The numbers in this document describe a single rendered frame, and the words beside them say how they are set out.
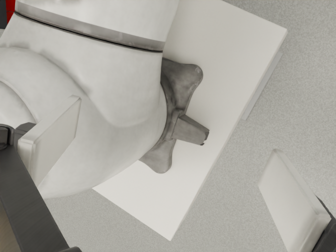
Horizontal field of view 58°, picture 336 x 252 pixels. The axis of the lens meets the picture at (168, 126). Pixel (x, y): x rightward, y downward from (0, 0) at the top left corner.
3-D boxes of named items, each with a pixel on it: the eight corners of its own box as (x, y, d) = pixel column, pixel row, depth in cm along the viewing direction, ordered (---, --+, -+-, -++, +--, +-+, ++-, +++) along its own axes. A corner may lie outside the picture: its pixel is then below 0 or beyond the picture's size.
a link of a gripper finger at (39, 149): (28, 200, 14) (11, 196, 14) (75, 138, 20) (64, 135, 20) (34, 143, 13) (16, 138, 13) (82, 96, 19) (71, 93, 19)
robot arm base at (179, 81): (189, 185, 49) (178, 199, 44) (79, 131, 55) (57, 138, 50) (231, 77, 43) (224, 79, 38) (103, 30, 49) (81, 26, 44)
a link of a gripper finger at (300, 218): (318, 214, 14) (333, 218, 14) (272, 147, 20) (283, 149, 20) (291, 262, 15) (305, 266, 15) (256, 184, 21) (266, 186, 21)
